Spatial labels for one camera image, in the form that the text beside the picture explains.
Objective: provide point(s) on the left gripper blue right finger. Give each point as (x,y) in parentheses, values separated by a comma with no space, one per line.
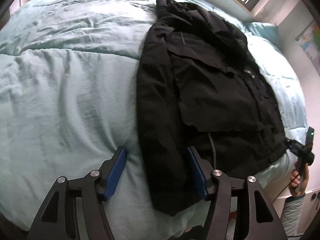
(215,187)

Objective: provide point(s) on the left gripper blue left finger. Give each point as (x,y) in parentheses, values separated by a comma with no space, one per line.
(100,186)

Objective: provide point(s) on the black hooded parka coat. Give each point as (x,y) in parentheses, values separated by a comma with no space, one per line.
(198,85)

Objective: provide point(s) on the grey sleeve right forearm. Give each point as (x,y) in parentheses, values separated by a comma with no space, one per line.
(291,214)

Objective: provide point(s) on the person's right hand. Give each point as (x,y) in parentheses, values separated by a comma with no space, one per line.
(297,185)

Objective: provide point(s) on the teal pillow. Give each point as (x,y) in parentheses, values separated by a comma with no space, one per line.
(267,31)

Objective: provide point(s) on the light teal quilted duvet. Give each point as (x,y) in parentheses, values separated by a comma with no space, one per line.
(68,100)

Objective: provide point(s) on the colourful wall map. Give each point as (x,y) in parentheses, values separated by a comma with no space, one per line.
(309,40)

